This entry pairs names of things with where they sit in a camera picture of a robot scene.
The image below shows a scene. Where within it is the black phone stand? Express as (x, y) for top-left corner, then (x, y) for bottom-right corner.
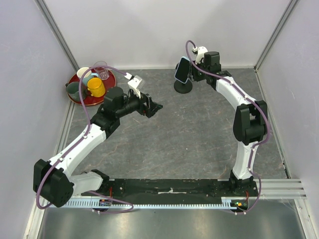
(173, 74), (192, 94)

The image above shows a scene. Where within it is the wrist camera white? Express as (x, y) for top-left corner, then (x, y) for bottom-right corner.
(125, 73), (145, 99)
(192, 46), (208, 65)

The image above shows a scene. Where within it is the white cup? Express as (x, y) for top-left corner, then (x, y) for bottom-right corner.
(77, 67), (93, 86)

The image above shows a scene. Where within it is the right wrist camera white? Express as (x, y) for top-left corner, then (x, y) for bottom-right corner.
(192, 46), (208, 65)

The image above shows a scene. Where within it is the yellow mug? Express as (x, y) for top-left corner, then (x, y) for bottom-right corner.
(87, 77), (106, 98)

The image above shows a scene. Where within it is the light blue cable duct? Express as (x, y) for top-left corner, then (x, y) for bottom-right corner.
(64, 198), (247, 209)

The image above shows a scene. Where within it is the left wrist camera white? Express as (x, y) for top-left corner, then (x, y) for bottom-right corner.
(125, 73), (145, 99)

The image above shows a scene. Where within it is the clear glass tumbler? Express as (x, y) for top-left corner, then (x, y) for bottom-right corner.
(94, 61), (109, 81)

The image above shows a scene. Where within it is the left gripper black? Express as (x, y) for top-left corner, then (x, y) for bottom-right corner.
(116, 89), (163, 118)

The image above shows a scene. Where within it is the dark green mug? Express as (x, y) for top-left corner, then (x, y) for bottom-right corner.
(66, 82), (87, 102)

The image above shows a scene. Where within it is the red round tray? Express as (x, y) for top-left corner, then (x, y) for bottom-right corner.
(67, 71), (117, 106)

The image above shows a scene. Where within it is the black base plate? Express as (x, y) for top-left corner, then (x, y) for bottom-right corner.
(81, 178), (259, 205)

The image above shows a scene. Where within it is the phone with light blue case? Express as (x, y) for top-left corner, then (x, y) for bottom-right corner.
(174, 56), (190, 84)

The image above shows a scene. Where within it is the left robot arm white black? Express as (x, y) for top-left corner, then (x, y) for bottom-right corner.
(33, 87), (163, 209)

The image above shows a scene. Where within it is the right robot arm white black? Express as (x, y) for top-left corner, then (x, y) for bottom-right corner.
(191, 47), (269, 196)

